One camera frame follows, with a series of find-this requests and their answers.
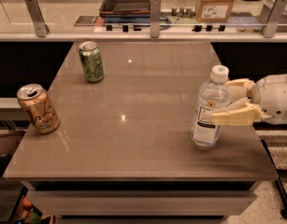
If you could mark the middle metal glass bracket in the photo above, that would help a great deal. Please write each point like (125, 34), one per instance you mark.
(155, 18)

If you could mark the open dark tray box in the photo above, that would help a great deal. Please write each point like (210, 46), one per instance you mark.
(125, 7)

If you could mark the orange soda can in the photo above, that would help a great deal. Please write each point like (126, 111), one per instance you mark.
(38, 107)

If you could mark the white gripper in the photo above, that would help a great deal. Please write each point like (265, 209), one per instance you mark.
(275, 98)

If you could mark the metal glass bracket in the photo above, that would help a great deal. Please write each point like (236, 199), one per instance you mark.
(40, 26)
(271, 17)
(155, 18)

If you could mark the glass barrier panel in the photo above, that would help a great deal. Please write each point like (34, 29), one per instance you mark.
(61, 15)

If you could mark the green soda can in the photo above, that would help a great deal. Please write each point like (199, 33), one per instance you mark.
(91, 61)

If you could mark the left metal glass bracket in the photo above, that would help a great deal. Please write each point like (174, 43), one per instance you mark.
(40, 26)

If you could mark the clear plastic water bottle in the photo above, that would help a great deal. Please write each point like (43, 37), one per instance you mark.
(213, 94)

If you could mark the brown cardboard box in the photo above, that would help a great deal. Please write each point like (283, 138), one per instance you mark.
(213, 10)

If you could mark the grey table drawer front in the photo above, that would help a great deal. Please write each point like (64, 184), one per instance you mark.
(141, 203)

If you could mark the right metal glass bracket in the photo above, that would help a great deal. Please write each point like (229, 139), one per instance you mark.
(271, 17)

